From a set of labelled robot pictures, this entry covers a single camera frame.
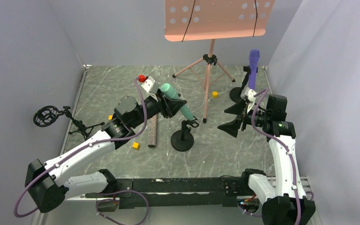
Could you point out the black round-base mic stand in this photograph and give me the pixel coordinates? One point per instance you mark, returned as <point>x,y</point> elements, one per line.
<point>235,92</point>
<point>182,140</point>

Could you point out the yellow cube front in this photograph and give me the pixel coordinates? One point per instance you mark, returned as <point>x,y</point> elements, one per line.
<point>136,145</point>

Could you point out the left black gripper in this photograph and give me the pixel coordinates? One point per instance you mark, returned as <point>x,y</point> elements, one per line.
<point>164,104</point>

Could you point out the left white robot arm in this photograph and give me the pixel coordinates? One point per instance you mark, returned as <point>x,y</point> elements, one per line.
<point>52,182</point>

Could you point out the purple microphone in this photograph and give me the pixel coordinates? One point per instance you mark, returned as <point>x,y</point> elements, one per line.
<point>254,57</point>

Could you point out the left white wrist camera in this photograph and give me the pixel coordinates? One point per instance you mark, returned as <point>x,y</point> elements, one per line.
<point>149,84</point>

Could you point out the mint green microphone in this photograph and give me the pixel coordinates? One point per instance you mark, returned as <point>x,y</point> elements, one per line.
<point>171,93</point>

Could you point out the black shock-mount tripod stand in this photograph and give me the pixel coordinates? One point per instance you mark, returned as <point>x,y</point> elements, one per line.
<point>49,114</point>

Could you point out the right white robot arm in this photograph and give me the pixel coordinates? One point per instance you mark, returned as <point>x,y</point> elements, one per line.
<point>286,203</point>

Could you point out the pink music stand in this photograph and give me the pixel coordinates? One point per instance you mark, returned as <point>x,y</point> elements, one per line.
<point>190,20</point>

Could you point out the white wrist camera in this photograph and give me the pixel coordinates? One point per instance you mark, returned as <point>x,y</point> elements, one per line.
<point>149,84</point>
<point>248,95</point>

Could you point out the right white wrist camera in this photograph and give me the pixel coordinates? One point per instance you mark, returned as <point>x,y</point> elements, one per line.
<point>248,95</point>

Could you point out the glitter silver-head microphone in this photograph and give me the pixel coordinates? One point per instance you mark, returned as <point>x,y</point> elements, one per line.
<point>152,132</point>

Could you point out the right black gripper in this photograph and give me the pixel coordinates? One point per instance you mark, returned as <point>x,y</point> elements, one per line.
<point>245,115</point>

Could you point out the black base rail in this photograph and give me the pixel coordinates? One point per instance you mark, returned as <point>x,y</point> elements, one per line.
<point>226,191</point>

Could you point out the yellow cube near music stand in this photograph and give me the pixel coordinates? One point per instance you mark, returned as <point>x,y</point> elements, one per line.
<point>215,94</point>

